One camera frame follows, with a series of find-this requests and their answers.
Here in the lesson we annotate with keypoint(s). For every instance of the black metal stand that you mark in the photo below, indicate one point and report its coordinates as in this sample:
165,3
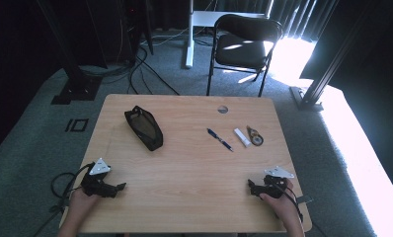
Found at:
76,85
316,89

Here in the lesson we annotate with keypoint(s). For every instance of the person's left hand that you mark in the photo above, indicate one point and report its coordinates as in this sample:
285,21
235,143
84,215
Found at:
81,202

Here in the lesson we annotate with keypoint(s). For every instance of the round grey table grommet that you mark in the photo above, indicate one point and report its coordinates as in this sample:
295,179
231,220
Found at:
222,109

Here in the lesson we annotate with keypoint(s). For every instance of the person's right hand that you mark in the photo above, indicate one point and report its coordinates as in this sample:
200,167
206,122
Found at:
285,205

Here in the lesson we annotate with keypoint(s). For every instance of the black folding chair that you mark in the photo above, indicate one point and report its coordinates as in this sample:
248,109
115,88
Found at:
240,52

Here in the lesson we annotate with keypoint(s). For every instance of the blue pen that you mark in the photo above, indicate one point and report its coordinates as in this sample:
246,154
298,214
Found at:
219,139

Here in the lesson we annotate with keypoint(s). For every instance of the dark equipment cabinet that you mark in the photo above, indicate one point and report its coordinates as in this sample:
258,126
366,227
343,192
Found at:
132,33

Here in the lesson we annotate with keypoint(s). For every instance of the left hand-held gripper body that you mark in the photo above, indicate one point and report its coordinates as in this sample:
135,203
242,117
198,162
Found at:
97,189

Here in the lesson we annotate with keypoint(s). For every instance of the dark pleated curtain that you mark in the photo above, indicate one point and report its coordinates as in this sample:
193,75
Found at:
293,16

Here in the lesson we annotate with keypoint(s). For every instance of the grey tape piece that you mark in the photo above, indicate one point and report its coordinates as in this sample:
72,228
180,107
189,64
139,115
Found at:
303,199

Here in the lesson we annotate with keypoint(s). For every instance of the black mesh pencil case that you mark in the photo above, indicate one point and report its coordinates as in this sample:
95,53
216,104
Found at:
145,128

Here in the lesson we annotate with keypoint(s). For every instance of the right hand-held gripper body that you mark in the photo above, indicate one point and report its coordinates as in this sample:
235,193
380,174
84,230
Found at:
270,190

